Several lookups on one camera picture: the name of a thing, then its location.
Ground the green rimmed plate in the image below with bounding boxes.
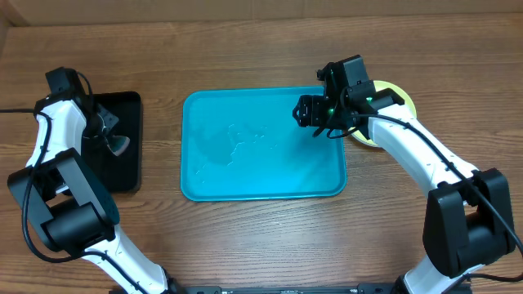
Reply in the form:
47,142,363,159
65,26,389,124
347,79,418,147

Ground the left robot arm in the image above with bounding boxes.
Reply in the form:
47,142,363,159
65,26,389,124
7,67,182,293

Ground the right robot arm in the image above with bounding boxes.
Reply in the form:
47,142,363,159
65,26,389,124
293,55,522,293

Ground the black plastic tray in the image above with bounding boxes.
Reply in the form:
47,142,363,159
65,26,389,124
81,91,143,193

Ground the blue plastic tray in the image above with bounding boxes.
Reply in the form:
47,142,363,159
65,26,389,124
180,86,347,202

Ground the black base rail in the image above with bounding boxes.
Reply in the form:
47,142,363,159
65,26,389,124
182,283,397,294

